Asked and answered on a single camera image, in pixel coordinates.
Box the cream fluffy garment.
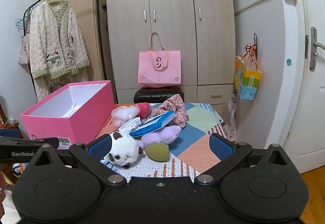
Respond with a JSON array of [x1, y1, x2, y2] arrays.
[[34, 72, 89, 101]]

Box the white door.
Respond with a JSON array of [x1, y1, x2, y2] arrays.
[[264, 0, 325, 174]]

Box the small white blue packet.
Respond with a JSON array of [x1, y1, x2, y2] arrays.
[[119, 117, 142, 134]]

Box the pink floral cloth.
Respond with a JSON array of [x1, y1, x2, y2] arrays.
[[150, 94, 190, 128]]

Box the colourful gift bag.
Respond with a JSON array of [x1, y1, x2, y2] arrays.
[[234, 34, 262, 101]]

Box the pink cardboard box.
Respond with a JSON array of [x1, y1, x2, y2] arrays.
[[20, 80, 115, 149]]

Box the panda plush toy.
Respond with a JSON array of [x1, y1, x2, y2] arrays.
[[100, 130, 144, 169]]

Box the metal door handle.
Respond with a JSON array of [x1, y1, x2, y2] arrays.
[[310, 26, 325, 71]]

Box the lavender fluffy plush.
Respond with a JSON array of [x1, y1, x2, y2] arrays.
[[140, 125, 182, 149]]

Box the pink pom-pom hair tie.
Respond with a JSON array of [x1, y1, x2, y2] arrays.
[[137, 103, 151, 120]]

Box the green makeup sponge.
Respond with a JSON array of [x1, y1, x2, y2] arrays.
[[144, 143, 170, 162]]

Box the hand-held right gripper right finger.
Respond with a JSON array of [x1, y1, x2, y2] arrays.
[[194, 133, 297, 187]]

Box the white hanging plastic bag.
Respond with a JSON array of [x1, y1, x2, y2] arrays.
[[227, 94, 238, 141]]

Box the pink tote bag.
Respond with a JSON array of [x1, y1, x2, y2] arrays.
[[138, 32, 182, 88]]

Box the black suitcase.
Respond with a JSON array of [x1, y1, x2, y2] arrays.
[[133, 86, 185, 104]]

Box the teal clothes hangers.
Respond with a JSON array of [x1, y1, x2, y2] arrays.
[[15, 17, 28, 31]]

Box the beige canvas bag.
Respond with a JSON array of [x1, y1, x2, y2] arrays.
[[18, 32, 31, 66]]

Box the cream green fluffy cardigan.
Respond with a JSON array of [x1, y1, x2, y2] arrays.
[[27, 0, 90, 80]]

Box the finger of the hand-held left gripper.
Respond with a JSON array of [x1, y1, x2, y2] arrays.
[[0, 137, 59, 149]]

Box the blue wet wipes packet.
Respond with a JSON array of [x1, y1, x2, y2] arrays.
[[129, 110, 176, 137]]

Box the patchwork blanket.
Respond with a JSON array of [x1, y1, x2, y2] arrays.
[[95, 103, 238, 178]]

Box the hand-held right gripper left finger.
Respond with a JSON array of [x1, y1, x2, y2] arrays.
[[28, 134, 127, 187]]

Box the white fluffy item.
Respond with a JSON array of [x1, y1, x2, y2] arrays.
[[111, 105, 140, 127]]

